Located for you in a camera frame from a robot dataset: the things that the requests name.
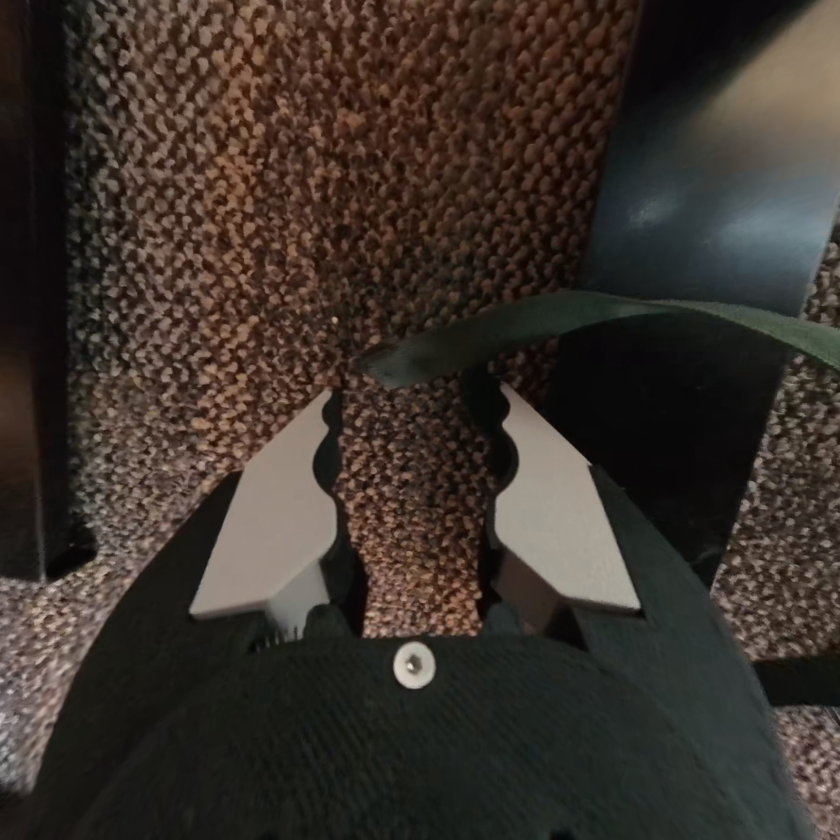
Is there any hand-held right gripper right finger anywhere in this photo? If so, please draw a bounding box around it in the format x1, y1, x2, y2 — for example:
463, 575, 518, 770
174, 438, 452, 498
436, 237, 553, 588
462, 381, 644, 634

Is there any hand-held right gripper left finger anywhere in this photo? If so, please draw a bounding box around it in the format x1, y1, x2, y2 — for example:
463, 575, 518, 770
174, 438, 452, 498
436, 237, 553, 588
189, 389, 367, 637

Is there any dark furniture base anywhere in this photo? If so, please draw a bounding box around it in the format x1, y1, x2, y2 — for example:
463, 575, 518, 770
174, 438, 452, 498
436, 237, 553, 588
0, 0, 99, 583

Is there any black desk leg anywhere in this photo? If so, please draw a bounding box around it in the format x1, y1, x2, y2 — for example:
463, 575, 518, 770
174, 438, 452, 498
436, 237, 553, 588
545, 0, 840, 588

